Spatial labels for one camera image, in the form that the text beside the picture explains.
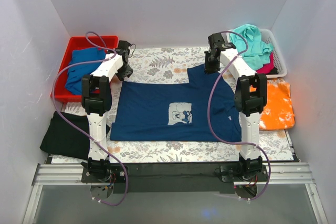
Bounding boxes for blue shirt in red bin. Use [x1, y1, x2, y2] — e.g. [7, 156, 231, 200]
[65, 47, 108, 95]

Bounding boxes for red plastic bin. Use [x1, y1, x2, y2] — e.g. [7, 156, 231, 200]
[55, 36, 119, 103]

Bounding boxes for aluminium mounting rail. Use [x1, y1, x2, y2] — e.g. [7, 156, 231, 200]
[23, 163, 328, 223]

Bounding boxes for magenta shirt in basket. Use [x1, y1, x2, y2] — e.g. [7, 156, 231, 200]
[256, 52, 275, 74]

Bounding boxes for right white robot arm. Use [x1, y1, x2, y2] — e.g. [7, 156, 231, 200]
[204, 33, 267, 182]

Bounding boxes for dark blue t shirt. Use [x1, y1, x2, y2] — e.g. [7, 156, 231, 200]
[110, 65, 242, 142]

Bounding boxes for orange tie-dye folded shirt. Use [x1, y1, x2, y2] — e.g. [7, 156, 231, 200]
[260, 78, 295, 131]

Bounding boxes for black folded shirt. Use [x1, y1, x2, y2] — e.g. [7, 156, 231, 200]
[40, 111, 110, 159]

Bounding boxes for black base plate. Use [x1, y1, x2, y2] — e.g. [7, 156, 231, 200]
[81, 161, 270, 195]

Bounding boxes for white plastic basket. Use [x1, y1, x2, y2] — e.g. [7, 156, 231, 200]
[226, 28, 288, 79]

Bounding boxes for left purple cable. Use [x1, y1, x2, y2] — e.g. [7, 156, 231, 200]
[51, 31, 129, 207]

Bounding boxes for teal t shirt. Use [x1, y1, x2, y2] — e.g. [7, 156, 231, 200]
[229, 24, 274, 71]

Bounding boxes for floral table mat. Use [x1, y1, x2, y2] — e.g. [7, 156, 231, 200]
[49, 47, 295, 164]

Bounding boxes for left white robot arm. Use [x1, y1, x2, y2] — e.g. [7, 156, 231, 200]
[81, 40, 133, 182]

